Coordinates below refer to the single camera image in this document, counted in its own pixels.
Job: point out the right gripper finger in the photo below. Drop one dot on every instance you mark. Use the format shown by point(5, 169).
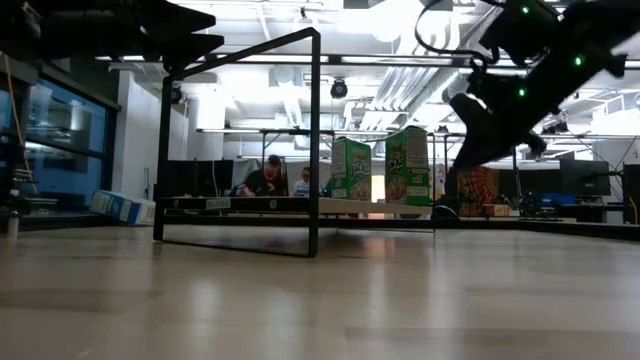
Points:
point(482, 135)
point(535, 145)

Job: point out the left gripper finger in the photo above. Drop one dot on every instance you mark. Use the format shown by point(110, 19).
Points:
point(192, 47)
point(185, 21)

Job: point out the green Apple Jacks cereal box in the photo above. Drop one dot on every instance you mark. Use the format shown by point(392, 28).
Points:
point(407, 167)
point(351, 170)

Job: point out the blue Rice Krispies cereal box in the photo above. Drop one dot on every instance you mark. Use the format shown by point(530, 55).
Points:
point(122, 207)

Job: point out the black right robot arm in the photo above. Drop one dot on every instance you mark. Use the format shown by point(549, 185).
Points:
point(590, 35)

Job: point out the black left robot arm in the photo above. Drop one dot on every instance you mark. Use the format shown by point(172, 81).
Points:
point(15, 30)

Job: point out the wooden shelf black metal frames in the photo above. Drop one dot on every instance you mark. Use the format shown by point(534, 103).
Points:
point(314, 150)

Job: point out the web patterned orange cloth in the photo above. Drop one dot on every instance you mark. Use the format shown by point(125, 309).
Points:
point(475, 190)

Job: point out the black computer monitor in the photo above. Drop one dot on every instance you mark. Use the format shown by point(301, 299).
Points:
point(585, 177)
point(632, 192)
point(200, 177)

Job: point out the orange cardboard box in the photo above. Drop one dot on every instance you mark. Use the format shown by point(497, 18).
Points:
point(495, 210)

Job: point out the person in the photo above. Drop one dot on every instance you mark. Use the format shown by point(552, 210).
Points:
point(265, 180)
point(302, 185)

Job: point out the black arched bracket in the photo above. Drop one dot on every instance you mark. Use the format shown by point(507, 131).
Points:
point(446, 206)

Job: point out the black aluminium table frame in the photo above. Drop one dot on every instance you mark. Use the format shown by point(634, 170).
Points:
point(550, 227)

